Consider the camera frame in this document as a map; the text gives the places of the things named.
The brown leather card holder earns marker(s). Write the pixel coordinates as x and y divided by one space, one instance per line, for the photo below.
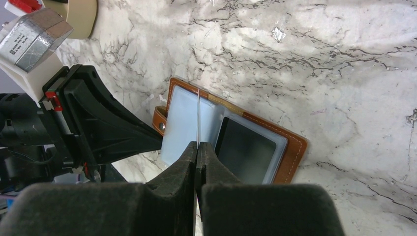
195 114

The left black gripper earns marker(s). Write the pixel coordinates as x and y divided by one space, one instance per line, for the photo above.
34 147

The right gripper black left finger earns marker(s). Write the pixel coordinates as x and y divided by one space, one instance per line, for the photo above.
164 206

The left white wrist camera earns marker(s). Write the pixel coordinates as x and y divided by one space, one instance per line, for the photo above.
27 49

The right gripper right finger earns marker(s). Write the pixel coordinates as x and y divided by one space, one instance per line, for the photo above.
230 208

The tan oval tray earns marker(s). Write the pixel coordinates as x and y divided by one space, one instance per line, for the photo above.
80 14

